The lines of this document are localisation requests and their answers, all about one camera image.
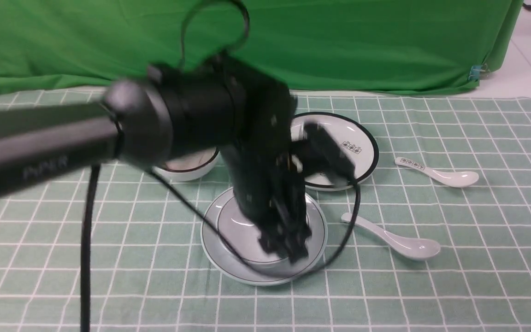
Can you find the green backdrop cloth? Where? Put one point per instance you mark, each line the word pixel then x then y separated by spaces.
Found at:
pixel 406 47

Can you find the illustrated black-rimmed plate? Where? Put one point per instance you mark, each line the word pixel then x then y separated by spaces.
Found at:
pixel 355 140

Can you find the plain white spoon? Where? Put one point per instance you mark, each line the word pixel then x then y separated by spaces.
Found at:
pixel 416 249

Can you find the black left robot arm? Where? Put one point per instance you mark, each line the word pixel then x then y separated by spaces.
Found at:
pixel 224 103

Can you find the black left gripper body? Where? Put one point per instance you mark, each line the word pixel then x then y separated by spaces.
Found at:
pixel 267 186

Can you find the black-rimmed white bowl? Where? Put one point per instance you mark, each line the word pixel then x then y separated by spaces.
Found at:
pixel 189 168

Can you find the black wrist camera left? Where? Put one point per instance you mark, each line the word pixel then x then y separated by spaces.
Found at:
pixel 317 153

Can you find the blue binder clip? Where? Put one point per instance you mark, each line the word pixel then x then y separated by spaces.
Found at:
pixel 475 73

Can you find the white spoon with print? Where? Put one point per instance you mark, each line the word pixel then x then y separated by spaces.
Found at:
pixel 451 179

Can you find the green checked tablecloth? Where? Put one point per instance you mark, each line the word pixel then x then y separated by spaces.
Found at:
pixel 150 274

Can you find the pale blue bowl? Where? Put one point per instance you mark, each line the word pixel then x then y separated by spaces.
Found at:
pixel 244 235

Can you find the pale blue plate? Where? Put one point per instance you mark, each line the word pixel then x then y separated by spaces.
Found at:
pixel 222 258

